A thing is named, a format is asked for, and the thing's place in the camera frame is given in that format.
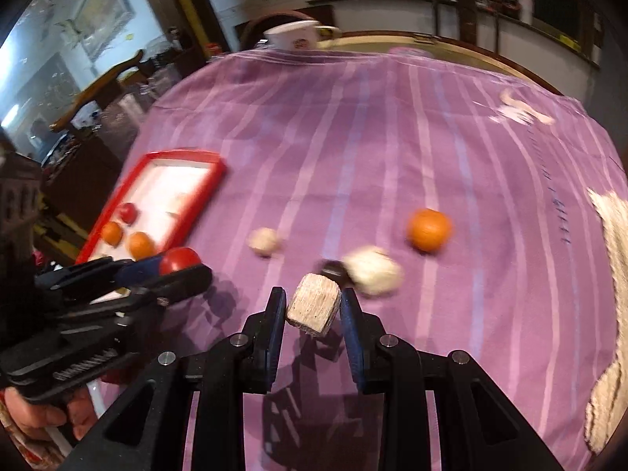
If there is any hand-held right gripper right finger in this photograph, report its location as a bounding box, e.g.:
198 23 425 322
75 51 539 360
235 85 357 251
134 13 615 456
340 288 563 471

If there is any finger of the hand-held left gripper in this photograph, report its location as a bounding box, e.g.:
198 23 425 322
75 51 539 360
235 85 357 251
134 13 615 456
126 264 214 313
34 254 166 301

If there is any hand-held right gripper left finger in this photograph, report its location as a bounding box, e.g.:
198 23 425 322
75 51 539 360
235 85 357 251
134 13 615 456
64 287 288 471

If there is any small orange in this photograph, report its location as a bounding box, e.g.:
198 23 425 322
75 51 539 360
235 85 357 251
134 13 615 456
128 232 155 259
100 221 123 247

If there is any layered wooden block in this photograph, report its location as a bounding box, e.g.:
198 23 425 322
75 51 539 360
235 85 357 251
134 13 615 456
286 273 341 338

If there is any red-framed white tray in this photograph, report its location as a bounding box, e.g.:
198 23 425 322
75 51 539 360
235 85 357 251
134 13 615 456
76 148 227 276

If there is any person's left hand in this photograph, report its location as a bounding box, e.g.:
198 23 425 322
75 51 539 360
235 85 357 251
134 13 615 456
0 387 100 445

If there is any dark purple plum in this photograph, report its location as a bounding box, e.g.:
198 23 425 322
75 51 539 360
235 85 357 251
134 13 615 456
321 260 350 285

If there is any small pale wooden block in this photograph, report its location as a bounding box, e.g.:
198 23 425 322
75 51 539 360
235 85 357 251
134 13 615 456
248 227 284 257

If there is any large orange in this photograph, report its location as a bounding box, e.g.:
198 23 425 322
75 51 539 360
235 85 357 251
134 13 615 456
406 208 453 253

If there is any wooden chair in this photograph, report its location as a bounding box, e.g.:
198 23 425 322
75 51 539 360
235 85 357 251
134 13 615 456
49 49 145 133

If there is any purple striped tablecloth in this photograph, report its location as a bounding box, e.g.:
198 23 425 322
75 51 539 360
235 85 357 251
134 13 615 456
98 46 628 471

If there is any white mug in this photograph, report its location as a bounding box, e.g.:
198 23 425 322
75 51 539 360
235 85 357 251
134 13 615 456
262 20 341 52

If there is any dark red round object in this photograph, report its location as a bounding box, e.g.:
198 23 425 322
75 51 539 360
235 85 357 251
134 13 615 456
240 10 319 50

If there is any white knitted cloth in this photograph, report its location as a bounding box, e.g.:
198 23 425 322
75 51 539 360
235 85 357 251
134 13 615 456
584 187 628 455

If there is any white paper scrap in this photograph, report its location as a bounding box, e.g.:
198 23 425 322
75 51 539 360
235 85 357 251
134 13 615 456
491 87 555 126

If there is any framed wall picture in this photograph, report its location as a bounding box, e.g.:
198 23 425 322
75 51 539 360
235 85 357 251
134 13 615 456
73 0 135 57

